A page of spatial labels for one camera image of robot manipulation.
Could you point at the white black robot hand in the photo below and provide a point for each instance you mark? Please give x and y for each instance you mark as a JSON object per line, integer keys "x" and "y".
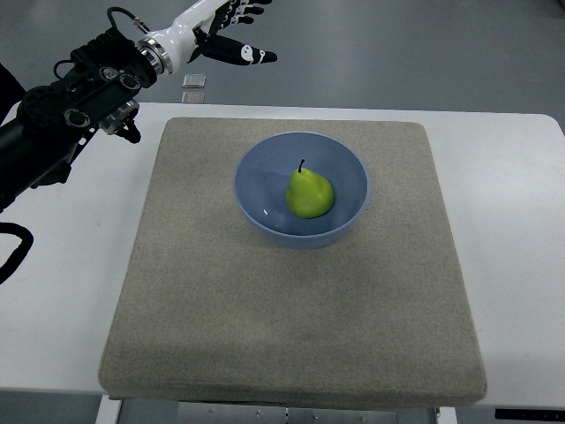
{"x": 196, "y": 32}

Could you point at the green pear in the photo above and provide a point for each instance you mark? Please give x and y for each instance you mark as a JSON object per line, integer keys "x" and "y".
{"x": 309, "y": 194}

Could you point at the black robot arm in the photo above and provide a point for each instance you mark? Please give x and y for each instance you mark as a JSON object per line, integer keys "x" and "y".
{"x": 53, "y": 123}

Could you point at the blue bowl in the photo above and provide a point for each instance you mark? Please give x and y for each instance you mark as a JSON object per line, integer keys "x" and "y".
{"x": 262, "y": 176}

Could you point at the upper silver floor plate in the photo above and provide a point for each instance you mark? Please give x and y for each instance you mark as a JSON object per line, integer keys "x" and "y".
{"x": 194, "y": 81}

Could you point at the silver floor plate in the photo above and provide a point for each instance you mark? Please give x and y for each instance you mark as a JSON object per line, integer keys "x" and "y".
{"x": 193, "y": 97}
{"x": 194, "y": 81}

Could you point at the lower silver floor plate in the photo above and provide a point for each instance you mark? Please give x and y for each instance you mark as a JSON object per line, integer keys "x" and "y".
{"x": 193, "y": 97}

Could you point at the grey felt mat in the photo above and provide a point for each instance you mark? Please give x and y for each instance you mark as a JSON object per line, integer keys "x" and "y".
{"x": 211, "y": 311}

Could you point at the metal table frame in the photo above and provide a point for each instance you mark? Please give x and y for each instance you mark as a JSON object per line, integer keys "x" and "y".
{"x": 114, "y": 411}

